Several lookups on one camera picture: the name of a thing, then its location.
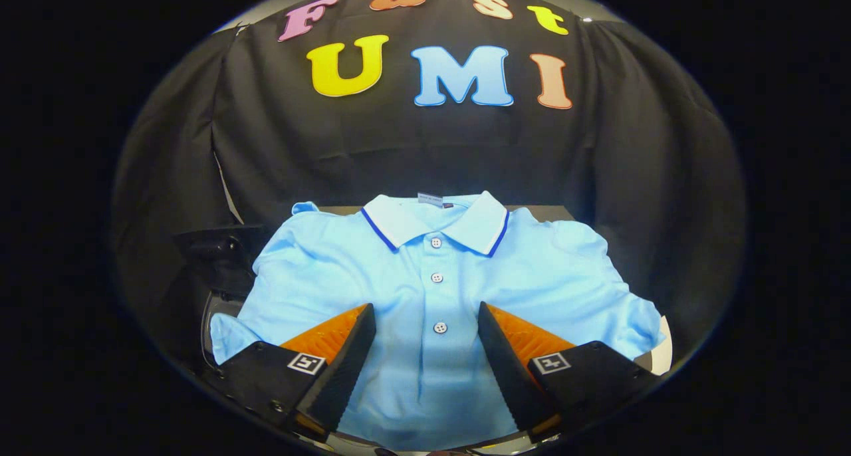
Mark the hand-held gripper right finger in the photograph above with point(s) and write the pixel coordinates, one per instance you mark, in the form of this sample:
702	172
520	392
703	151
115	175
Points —
508	369

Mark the white board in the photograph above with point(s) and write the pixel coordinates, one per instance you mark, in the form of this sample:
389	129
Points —
663	346

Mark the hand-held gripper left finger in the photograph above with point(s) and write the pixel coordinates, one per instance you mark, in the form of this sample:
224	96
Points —
342	369

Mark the light blue polo shirt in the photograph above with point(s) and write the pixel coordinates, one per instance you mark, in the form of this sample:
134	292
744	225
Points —
432	383

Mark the black backdrop cloth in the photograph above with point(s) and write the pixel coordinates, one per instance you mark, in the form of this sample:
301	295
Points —
432	150

